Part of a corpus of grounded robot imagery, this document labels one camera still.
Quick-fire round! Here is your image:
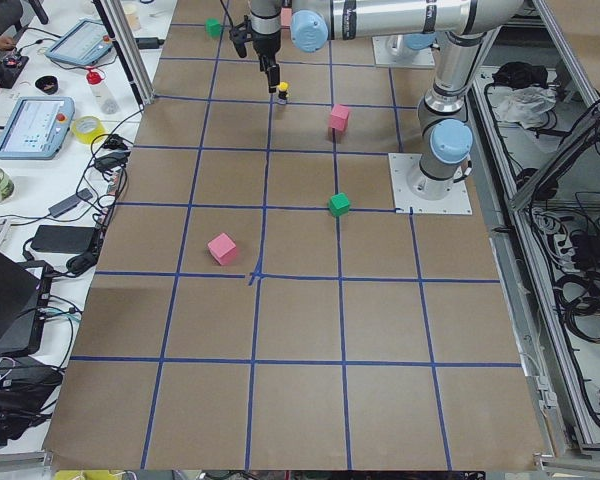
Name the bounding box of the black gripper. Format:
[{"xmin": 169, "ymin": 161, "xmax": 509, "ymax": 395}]
[{"xmin": 257, "ymin": 48, "xmax": 281, "ymax": 93}]

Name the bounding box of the yellow push button switch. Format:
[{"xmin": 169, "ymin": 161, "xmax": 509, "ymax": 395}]
[{"xmin": 277, "ymin": 81, "xmax": 289, "ymax": 105}]

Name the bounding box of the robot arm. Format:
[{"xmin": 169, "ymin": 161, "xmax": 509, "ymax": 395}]
[{"xmin": 232, "ymin": 0, "xmax": 521, "ymax": 141}]

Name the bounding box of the green foam cube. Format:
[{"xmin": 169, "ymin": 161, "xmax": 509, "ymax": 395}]
[
  {"xmin": 205, "ymin": 18, "xmax": 223, "ymax": 38},
  {"xmin": 328, "ymin": 192, "xmax": 351, "ymax": 218}
]

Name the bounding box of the pink foam cube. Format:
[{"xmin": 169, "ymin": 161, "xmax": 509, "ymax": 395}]
[
  {"xmin": 207, "ymin": 232, "xmax": 239, "ymax": 266},
  {"xmin": 328, "ymin": 104, "xmax": 351, "ymax": 133}
]

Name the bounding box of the black power adapter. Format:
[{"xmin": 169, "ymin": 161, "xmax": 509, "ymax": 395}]
[
  {"xmin": 31, "ymin": 225, "xmax": 96, "ymax": 254},
  {"xmin": 135, "ymin": 37, "xmax": 165, "ymax": 50}
]

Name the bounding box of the teach pendant tablet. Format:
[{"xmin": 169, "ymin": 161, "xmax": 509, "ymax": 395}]
[
  {"xmin": 0, "ymin": 97, "xmax": 75, "ymax": 160},
  {"xmin": 45, "ymin": 19, "xmax": 113, "ymax": 67}
]

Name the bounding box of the yellow tape roll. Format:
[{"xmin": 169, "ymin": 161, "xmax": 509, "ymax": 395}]
[{"xmin": 71, "ymin": 116, "xmax": 106, "ymax": 144}]

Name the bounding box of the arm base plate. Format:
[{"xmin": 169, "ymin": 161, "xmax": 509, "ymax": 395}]
[
  {"xmin": 372, "ymin": 33, "xmax": 436, "ymax": 69},
  {"xmin": 388, "ymin": 153, "xmax": 472, "ymax": 215}
]

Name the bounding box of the aluminium frame post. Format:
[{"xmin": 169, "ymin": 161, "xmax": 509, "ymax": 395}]
[{"xmin": 93, "ymin": 0, "xmax": 154, "ymax": 108}]

